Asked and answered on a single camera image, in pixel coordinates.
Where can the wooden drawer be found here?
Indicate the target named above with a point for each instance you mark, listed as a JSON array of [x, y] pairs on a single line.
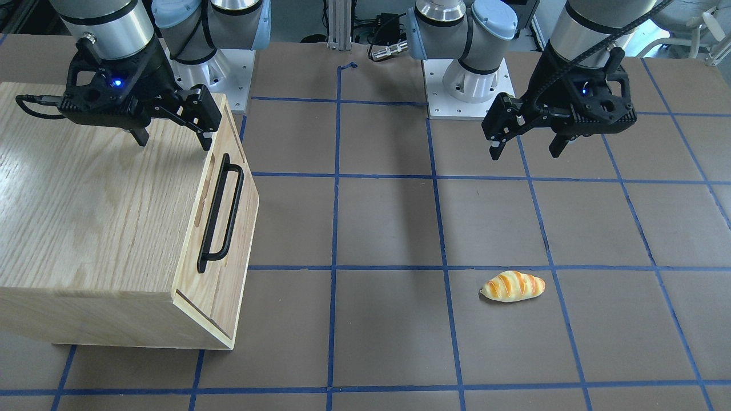
[[211, 301]]

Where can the black drawer handle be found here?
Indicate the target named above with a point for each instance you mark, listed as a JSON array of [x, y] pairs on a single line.
[[206, 255]]

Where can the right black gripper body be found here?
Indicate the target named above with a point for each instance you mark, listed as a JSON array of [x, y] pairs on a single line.
[[153, 73]]

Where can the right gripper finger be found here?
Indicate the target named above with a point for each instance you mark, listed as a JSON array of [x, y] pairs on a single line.
[[193, 108], [141, 135]]

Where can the toy bread roll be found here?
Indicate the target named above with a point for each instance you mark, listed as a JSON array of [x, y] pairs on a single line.
[[513, 286]]

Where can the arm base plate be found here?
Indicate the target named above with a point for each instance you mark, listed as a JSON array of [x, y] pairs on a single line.
[[229, 72], [453, 93]]

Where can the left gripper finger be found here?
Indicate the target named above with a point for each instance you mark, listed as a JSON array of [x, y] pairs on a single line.
[[559, 143], [509, 117]]

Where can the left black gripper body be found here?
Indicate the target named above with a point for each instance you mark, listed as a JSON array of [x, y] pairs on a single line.
[[542, 85]]

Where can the wooden drawer cabinet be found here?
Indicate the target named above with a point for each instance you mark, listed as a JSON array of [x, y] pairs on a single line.
[[93, 227]]

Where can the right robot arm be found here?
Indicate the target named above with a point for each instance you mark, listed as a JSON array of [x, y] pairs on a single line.
[[190, 32]]

